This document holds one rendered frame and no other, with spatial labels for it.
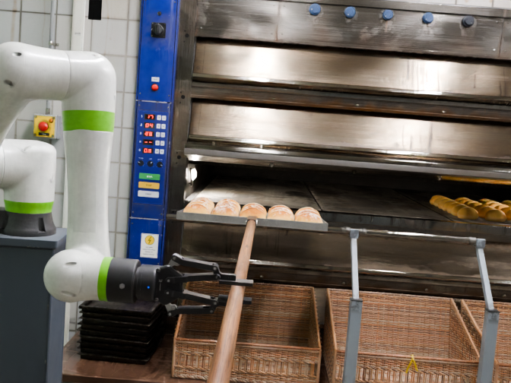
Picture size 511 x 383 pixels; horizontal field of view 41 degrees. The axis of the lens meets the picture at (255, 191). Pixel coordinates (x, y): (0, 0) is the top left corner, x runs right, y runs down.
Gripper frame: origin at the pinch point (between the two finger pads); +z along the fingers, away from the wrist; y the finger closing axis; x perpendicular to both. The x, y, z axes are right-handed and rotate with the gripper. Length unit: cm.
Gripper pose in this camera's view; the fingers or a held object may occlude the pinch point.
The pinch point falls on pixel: (236, 290)
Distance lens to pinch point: 142.6
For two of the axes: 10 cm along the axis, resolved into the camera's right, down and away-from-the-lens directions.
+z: 10.0, 0.9, -0.2
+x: -0.2, 1.0, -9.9
